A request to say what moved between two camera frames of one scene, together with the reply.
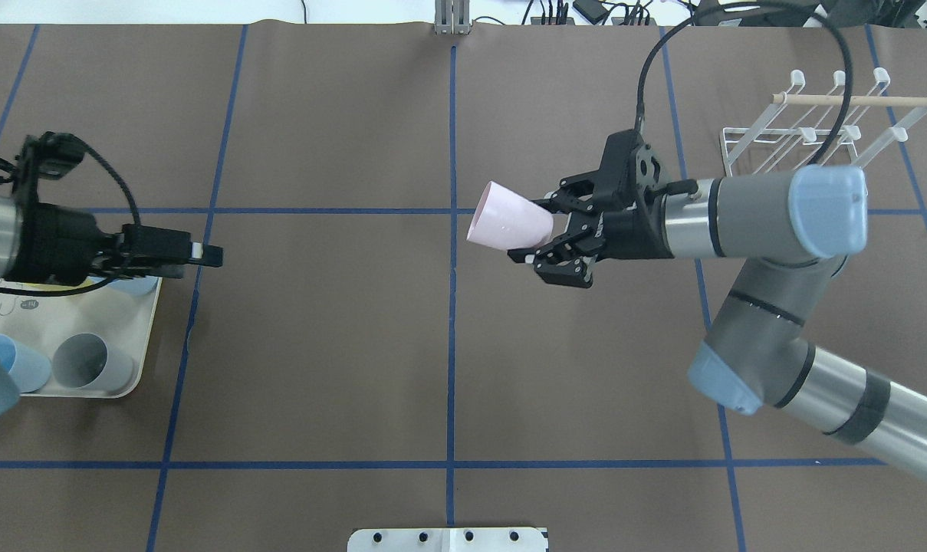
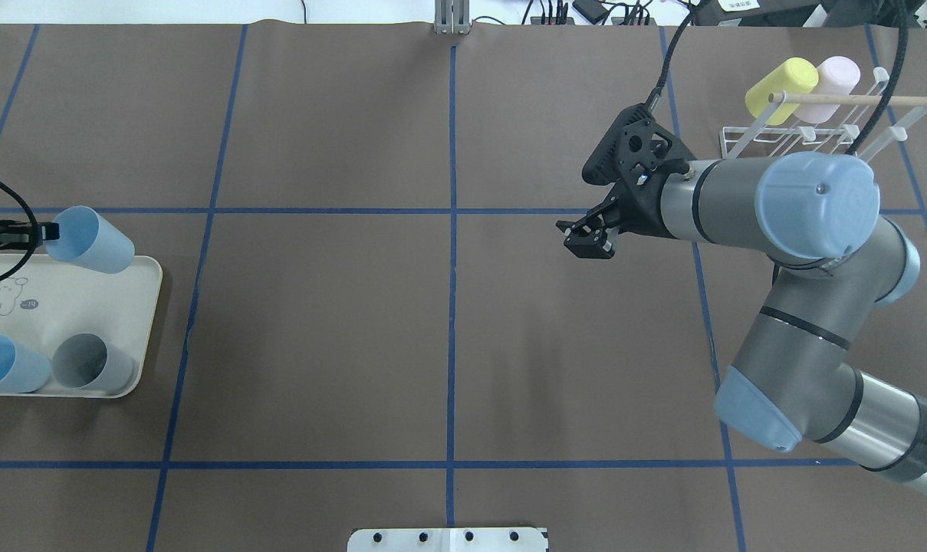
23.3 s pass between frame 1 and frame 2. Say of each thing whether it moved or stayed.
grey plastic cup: stayed
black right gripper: moved
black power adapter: stayed
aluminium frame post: stayed
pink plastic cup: moved
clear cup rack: stayed
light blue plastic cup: moved
